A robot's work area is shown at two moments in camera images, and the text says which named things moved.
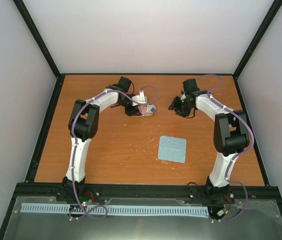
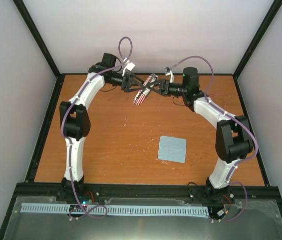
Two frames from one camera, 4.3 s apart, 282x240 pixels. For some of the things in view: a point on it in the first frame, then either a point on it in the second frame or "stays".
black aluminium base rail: [199, 191] stays
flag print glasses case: [148, 110] to [145, 89]
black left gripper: [132, 111] to [131, 75]
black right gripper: [174, 105] to [159, 81]
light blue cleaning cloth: [172, 149] stays
